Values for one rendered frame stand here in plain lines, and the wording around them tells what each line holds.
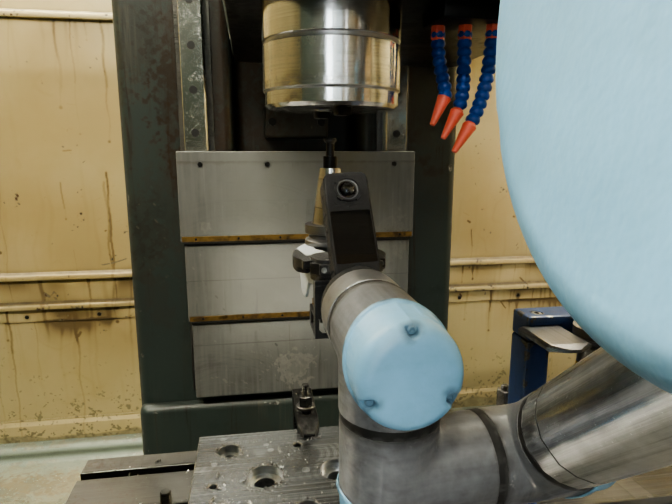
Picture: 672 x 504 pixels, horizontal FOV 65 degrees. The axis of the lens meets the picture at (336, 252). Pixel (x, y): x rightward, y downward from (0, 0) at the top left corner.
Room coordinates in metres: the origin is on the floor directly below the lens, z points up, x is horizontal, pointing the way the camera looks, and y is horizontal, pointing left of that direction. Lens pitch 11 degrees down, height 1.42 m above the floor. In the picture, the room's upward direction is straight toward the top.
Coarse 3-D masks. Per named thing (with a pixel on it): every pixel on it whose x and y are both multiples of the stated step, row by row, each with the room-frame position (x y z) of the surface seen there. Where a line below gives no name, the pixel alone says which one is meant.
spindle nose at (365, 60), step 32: (288, 0) 0.58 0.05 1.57; (320, 0) 0.56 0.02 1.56; (352, 0) 0.57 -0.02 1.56; (384, 0) 0.59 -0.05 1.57; (288, 32) 0.58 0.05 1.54; (320, 32) 0.57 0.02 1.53; (352, 32) 0.57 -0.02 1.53; (384, 32) 0.59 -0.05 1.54; (288, 64) 0.58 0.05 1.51; (320, 64) 0.57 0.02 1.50; (352, 64) 0.57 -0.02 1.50; (384, 64) 0.59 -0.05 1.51; (288, 96) 0.58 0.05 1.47; (320, 96) 0.57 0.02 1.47; (352, 96) 0.57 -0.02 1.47; (384, 96) 0.59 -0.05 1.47
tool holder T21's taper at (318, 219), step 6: (324, 168) 0.63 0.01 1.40; (330, 168) 0.63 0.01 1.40; (336, 168) 0.63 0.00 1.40; (324, 174) 0.63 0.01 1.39; (318, 180) 0.64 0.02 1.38; (318, 186) 0.64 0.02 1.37; (318, 192) 0.63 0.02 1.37; (318, 198) 0.63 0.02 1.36; (318, 204) 0.63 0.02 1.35; (318, 210) 0.63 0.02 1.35; (318, 216) 0.63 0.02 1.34; (312, 222) 0.64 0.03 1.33; (318, 222) 0.63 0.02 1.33
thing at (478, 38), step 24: (240, 0) 0.64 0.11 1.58; (408, 0) 0.64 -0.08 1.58; (432, 0) 0.64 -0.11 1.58; (240, 24) 0.76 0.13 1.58; (408, 24) 0.76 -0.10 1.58; (240, 48) 0.93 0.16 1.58; (408, 48) 0.93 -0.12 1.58; (432, 48) 0.93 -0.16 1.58; (456, 48) 0.93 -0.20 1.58; (480, 48) 0.93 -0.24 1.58
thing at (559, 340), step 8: (520, 328) 0.58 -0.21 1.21; (528, 328) 0.58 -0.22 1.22; (536, 328) 0.58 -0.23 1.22; (544, 328) 0.58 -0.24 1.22; (552, 328) 0.58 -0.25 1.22; (560, 328) 0.58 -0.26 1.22; (528, 336) 0.56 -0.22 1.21; (536, 336) 0.55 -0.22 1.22; (544, 336) 0.55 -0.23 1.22; (552, 336) 0.55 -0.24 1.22; (560, 336) 0.55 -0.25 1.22; (568, 336) 0.55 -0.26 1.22; (576, 336) 0.55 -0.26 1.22; (544, 344) 0.53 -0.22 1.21; (552, 344) 0.53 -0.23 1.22; (560, 344) 0.53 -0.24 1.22; (568, 344) 0.53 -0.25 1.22; (576, 344) 0.53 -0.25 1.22; (584, 344) 0.53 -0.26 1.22; (560, 352) 0.52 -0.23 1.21; (568, 352) 0.52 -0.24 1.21; (576, 352) 0.52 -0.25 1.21
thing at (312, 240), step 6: (306, 222) 0.65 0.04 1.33; (306, 228) 0.63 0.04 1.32; (312, 228) 0.62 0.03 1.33; (318, 228) 0.61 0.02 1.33; (324, 228) 0.61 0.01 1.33; (312, 234) 0.62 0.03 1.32; (318, 234) 0.61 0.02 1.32; (324, 234) 0.61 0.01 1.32; (306, 240) 0.63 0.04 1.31; (312, 240) 0.62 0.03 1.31; (318, 240) 0.62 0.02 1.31; (324, 240) 0.62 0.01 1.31; (312, 246) 0.62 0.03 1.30; (318, 246) 0.62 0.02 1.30; (324, 246) 0.61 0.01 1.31
